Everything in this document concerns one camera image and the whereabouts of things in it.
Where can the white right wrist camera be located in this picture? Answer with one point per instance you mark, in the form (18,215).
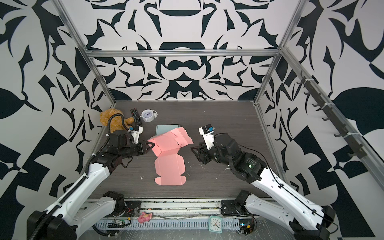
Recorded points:
(207,132)

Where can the black wall hook rail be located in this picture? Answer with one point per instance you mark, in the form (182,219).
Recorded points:
(333,114)

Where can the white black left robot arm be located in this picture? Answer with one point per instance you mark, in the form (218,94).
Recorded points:
(61,221)

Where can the small electronics board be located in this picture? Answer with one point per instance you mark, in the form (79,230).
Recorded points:
(247,226)

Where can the pink small toy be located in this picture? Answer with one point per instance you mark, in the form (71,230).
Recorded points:
(145,217)

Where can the light blue paper box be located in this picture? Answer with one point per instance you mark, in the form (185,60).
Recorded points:
(161,129)

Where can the black remote control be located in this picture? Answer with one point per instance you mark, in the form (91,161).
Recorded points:
(137,117)

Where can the white round alarm clock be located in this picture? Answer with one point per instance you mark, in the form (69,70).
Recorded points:
(148,115)

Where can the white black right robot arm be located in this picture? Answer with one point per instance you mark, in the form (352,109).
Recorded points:
(305,219)

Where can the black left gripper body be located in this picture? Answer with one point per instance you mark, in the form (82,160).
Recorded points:
(131,149)

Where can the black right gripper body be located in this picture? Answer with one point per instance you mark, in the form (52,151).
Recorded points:
(216,153)

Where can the brown teddy bear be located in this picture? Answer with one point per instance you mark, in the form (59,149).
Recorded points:
(116,122)

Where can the pink paper boxes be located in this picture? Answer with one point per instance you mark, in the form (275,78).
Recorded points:
(169,165)

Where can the white slotted cable duct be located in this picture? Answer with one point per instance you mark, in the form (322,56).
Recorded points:
(161,224)

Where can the green square clock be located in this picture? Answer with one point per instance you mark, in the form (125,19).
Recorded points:
(215,224)

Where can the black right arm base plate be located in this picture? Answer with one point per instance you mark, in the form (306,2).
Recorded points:
(233,208)

